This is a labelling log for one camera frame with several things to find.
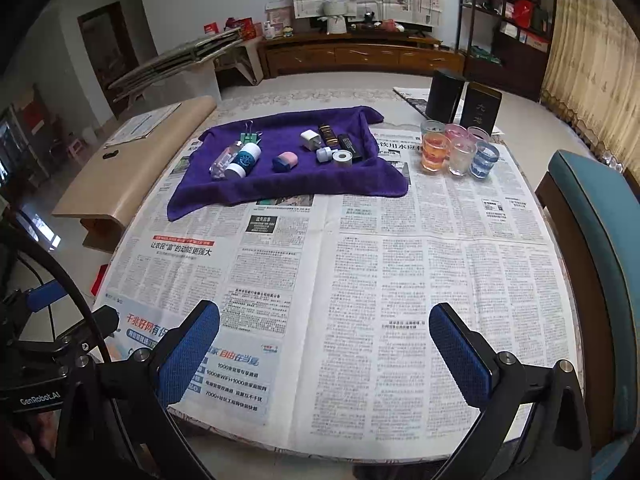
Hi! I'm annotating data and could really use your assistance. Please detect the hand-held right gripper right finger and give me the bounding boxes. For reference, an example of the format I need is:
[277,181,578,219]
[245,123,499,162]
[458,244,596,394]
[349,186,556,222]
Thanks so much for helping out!
[429,302,593,480]

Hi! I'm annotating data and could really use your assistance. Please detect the black box gold lettering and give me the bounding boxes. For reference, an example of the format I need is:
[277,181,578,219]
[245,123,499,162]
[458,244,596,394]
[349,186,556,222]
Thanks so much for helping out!
[460,83,503,133]

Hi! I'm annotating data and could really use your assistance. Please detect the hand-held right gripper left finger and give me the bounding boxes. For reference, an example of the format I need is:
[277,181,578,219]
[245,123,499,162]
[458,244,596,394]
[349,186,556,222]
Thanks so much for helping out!
[55,300,221,480]

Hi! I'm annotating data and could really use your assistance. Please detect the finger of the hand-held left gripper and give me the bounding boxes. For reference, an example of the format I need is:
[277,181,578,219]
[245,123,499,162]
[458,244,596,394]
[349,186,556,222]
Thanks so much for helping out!
[60,305,121,361]
[26,280,69,312]

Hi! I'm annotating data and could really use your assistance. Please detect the wall calendar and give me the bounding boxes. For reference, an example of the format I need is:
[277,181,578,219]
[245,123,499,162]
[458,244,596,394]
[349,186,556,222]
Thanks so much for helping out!
[264,0,294,38]

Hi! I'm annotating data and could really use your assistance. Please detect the teal cushioned wooden chair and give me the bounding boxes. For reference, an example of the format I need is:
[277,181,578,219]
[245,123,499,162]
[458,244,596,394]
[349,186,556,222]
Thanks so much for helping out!
[534,150,640,461]

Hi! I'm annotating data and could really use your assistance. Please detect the newspaper table covering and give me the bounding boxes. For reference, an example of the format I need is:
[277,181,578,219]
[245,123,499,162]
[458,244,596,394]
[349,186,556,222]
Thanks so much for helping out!
[92,132,583,456]

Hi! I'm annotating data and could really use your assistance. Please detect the wooden television cabinet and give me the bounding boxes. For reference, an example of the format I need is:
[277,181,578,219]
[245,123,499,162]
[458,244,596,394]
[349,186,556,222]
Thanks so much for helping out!
[257,32,466,79]

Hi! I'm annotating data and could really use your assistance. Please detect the light wooden bench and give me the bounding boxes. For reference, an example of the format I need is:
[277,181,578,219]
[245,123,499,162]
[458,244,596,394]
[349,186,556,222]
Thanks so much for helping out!
[52,96,217,253]

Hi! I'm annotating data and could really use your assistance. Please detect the dark display shelf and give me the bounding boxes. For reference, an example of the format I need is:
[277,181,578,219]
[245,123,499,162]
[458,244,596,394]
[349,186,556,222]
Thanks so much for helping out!
[457,0,556,101]

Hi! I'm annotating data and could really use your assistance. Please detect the dark wooden door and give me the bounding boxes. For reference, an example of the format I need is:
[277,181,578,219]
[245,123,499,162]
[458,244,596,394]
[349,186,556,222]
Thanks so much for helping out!
[77,1,138,93]

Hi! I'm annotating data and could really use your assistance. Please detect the green binder clip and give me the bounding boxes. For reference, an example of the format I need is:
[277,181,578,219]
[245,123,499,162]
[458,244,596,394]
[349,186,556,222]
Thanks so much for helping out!
[239,121,264,147]

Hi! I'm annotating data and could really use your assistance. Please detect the clear candy bottle silver lid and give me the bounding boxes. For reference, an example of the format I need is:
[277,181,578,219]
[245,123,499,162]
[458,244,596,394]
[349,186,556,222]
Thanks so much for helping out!
[210,142,243,181]

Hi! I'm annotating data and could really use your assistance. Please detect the dark tea set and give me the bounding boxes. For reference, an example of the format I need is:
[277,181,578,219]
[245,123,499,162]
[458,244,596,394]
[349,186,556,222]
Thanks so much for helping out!
[355,12,416,36]

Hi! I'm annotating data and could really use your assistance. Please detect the pink and blue small case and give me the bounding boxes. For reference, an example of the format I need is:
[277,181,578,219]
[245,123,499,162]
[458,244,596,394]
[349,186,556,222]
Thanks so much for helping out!
[271,151,299,173]

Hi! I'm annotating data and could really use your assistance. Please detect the white paper sheet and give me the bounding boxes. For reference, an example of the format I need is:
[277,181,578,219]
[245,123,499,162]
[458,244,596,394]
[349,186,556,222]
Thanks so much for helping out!
[104,102,182,148]

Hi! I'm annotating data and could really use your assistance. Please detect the black rectangular case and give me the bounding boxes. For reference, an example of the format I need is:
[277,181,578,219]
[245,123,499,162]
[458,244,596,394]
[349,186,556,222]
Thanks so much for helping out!
[337,133,364,163]

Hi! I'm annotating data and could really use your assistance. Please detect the purple towel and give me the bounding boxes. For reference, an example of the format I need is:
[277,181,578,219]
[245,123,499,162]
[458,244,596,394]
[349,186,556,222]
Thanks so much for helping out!
[166,105,411,222]

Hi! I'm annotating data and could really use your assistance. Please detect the beige patterned curtain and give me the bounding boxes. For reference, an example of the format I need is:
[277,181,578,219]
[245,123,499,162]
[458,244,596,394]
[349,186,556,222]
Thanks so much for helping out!
[540,0,640,171]

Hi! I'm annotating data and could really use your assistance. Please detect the folded grey slatted rack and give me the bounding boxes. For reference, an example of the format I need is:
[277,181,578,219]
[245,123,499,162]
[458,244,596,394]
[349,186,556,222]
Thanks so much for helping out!
[107,27,241,103]

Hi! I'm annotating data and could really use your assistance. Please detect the plain black box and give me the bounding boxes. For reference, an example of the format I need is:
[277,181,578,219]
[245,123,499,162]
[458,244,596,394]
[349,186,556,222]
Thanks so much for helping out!
[425,69,466,121]

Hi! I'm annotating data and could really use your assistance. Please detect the group of patterned glass cups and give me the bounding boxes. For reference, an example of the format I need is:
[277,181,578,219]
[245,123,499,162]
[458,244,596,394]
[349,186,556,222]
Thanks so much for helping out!
[419,119,501,181]

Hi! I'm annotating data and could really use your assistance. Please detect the red gift boxes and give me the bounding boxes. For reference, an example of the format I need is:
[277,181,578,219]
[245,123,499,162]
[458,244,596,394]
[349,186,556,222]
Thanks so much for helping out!
[202,19,257,41]

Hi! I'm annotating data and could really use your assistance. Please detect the white bottle blue label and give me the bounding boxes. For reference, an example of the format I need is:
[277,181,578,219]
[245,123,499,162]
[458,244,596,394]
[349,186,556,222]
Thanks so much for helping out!
[224,142,262,179]

